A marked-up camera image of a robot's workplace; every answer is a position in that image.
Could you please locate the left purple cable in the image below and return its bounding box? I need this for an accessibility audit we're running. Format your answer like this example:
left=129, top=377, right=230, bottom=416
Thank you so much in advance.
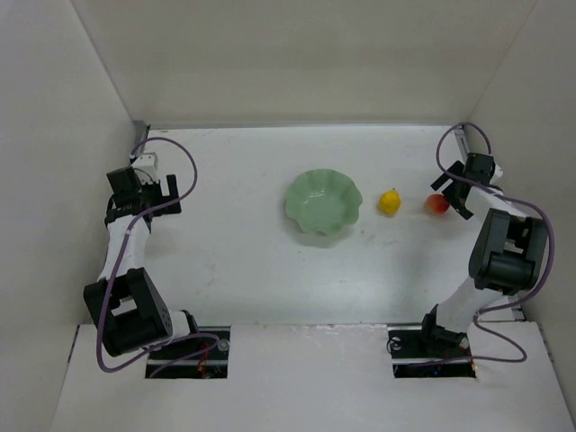
left=96, top=137, right=220, bottom=378

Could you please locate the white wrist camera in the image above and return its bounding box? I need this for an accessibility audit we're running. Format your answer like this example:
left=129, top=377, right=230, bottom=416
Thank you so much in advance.
left=490, top=164, right=503, bottom=185
left=131, top=153, right=158, bottom=176

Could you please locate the aluminium table rail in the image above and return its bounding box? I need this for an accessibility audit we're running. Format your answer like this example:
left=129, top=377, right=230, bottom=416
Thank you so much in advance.
left=453, top=123, right=527, bottom=321
left=130, top=121, right=150, bottom=154

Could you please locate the left aluminium table rail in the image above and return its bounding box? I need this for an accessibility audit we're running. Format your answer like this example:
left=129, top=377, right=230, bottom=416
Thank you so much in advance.
left=130, top=121, right=150, bottom=154

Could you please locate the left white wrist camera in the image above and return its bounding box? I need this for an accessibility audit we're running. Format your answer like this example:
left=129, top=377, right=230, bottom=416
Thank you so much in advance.
left=131, top=153, right=158, bottom=176

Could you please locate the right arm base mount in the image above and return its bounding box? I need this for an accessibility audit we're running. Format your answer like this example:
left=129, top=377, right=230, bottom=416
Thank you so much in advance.
left=386, top=325, right=476, bottom=379

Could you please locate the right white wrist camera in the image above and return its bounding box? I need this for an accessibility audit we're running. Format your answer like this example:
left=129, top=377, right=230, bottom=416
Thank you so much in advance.
left=490, top=164, right=503, bottom=185

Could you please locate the yellow fake pear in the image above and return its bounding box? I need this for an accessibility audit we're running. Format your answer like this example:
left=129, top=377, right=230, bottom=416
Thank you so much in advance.
left=377, top=189, right=401, bottom=216

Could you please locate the right aluminium table rail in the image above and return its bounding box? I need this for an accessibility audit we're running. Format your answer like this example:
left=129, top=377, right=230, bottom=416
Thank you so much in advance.
left=453, top=123, right=527, bottom=321

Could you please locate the green wavy fruit bowl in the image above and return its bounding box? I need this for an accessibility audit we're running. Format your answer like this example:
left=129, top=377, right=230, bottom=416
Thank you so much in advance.
left=284, top=168, right=364, bottom=236

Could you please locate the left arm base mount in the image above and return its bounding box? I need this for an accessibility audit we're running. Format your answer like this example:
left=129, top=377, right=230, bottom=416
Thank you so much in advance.
left=145, top=327, right=231, bottom=380

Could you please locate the red orange fake peach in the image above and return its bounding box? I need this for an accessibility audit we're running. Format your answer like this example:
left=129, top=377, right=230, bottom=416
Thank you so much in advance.
left=425, top=193, right=450, bottom=215

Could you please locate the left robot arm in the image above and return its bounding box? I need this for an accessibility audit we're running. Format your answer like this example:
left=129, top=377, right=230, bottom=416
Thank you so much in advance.
left=83, top=166, right=199, bottom=356

